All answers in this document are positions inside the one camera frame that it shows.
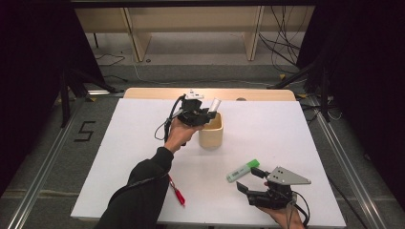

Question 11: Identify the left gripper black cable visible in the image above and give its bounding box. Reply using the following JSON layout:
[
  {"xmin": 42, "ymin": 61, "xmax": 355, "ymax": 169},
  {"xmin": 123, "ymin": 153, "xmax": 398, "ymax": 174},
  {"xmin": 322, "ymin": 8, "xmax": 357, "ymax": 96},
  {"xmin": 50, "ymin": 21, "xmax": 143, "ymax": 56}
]
[{"xmin": 155, "ymin": 94, "xmax": 187, "ymax": 142}]

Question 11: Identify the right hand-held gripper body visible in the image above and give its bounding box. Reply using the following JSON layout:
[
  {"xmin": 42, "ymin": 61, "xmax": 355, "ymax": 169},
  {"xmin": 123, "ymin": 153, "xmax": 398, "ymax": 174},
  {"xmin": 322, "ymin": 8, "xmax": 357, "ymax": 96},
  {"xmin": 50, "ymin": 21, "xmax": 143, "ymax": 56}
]
[{"xmin": 246, "ymin": 166, "xmax": 312, "ymax": 210}]

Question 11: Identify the light wooden table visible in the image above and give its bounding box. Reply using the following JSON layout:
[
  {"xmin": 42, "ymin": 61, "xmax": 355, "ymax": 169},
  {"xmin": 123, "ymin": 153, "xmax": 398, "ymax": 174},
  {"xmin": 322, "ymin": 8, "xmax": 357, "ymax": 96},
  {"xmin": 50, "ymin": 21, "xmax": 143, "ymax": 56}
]
[{"xmin": 123, "ymin": 88, "xmax": 297, "ymax": 102}]

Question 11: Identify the thin black floor cable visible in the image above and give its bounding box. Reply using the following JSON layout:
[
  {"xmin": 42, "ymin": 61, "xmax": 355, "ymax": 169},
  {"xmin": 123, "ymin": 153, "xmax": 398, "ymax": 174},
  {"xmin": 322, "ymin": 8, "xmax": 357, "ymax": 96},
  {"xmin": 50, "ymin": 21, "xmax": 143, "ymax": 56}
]
[{"xmin": 95, "ymin": 52, "xmax": 126, "ymax": 67}]

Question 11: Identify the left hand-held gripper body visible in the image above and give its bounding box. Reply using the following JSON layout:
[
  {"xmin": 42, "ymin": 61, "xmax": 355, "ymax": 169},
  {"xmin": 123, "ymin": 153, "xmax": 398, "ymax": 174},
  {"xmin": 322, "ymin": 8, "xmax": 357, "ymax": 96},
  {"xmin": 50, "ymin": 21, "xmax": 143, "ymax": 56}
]
[{"xmin": 176, "ymin": 90, "xmax": 211, "ymax": 127}]

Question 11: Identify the beige square pen holder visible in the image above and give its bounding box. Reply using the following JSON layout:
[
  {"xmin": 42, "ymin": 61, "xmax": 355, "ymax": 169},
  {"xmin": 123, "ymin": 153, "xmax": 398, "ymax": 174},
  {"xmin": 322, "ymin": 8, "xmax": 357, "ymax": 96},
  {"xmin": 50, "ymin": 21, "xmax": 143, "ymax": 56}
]
[{"xmin": 198, "ymin": 112, "xmax": 224, "ymax": 149}]

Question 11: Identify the bundle of black cables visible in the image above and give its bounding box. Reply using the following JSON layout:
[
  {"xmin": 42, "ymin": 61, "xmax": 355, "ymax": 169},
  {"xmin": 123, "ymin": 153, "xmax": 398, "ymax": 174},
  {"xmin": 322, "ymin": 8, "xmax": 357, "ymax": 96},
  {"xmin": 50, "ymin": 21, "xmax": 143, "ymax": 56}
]
[{"xmin": 258, "ymin": 5, "xmax": 307, "ymax": 74}]

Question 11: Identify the person's left hand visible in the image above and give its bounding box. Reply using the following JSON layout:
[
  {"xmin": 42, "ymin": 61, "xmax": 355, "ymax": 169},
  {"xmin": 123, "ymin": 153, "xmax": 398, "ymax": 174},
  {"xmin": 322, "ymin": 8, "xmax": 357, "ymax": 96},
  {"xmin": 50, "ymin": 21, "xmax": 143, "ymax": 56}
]
[{"xmin": 163, "ymin": 117, "xmax": 204, "ymax": 155}]

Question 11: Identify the person's right hand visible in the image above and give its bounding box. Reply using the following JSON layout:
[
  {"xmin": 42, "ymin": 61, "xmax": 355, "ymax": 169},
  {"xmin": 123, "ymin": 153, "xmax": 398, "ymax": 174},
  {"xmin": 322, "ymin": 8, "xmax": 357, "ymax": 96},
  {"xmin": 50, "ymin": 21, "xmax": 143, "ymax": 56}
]
[{"xmin": 257, "ymin": 205, "xmax": 306, "ymax": 229}]

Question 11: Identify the beige wooden desk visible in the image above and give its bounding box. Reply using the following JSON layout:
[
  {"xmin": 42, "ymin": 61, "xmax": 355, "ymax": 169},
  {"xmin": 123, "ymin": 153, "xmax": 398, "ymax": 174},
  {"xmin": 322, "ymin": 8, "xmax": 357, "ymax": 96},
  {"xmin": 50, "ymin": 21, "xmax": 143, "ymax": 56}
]
[{"xmin": 75, "ymin": 7, "xmax": 316, "ymax": 63}]

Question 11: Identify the green highlighter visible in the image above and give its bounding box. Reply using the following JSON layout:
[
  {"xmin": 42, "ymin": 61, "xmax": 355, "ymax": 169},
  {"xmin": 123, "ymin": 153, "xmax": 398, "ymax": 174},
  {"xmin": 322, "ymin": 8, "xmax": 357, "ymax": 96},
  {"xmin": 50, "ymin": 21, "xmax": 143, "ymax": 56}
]
[{"xmin": 225, "ymin": 158, "xmax": 261, "ymax": 183}]

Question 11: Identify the black curtain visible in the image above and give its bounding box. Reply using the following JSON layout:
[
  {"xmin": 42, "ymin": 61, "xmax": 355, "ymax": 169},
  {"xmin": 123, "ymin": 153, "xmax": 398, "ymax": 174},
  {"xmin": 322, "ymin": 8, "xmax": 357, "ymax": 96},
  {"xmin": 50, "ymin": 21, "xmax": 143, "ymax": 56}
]
[
  {"xmin": 295, "ymin": 0, "xmax": 405, "ymax": 211},
  {"xmin": 0, "ymin": 0, "xmax": 106, "ymax": 196}
]

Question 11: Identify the aluminium floor rail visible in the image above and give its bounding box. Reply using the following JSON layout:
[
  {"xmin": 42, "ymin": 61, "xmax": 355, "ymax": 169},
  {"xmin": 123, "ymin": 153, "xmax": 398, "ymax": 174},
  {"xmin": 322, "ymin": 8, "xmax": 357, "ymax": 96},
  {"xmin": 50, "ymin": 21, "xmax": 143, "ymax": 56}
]
[
  {"xmin": 307, "ymin": 94, "xmax": 388, "ymax": 229},
  {"xmin": 6, "ymin": 104, "xmax": 84, "ymax": 229}
]

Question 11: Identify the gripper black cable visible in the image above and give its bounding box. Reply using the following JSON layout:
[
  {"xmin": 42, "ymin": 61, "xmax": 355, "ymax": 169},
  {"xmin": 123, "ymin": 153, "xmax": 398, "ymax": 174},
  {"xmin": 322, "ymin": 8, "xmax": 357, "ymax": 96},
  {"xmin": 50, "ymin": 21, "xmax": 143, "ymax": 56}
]
[
  {"xmin": 286, "ymin": 190, "xmax": 311, "ymax": 228},
  {"xmin": 155, "ymin": 94, "xmax": 187, "ymax": 142}
]

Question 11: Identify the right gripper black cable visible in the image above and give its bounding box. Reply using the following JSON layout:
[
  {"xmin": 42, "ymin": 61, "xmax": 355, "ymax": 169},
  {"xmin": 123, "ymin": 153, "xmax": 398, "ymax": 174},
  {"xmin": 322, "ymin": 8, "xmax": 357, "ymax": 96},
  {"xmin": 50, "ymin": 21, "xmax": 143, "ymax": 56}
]
[{"xmin": 286, "ymin": 190, "xmax": 311, "ymax": 228}]

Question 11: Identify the white board sheet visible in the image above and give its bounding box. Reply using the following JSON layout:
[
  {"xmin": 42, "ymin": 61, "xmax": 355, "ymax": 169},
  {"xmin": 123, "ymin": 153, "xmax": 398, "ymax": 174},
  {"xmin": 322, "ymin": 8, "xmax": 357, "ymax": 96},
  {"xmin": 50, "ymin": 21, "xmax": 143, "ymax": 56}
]
[{"xmin": 70, "ymin": 97, "xmax": 347, "ymax": 229}]

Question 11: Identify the white glue stick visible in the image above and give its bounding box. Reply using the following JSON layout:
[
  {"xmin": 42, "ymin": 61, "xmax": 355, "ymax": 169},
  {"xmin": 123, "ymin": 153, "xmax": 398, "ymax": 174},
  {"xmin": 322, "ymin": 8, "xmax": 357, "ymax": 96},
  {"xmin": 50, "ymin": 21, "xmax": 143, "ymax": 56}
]
[{"xmin": 208, "ymin": 97, "xmax": 223, "ymax": 114}]

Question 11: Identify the black tripod stand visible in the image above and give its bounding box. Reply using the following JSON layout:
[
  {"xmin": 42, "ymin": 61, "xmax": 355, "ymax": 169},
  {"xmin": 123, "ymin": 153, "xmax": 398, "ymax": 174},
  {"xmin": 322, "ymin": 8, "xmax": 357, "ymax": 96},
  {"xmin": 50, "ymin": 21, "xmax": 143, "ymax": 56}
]
[
  {"xmin": 58, "ymin": 68, "xmax": 125, "ymax": 128},
  {"xmin": 266, "ymin": 47, "xmax": 332, "ymax": 123}
]

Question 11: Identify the red pen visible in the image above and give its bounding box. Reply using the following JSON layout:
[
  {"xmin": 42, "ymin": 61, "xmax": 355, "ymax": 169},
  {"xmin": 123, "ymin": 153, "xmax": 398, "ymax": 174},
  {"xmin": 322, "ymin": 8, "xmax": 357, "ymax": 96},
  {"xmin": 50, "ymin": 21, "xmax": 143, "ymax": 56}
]
[{"xmin": 167, "ymin": 175, "xmax": 186, "ymax": 207}]

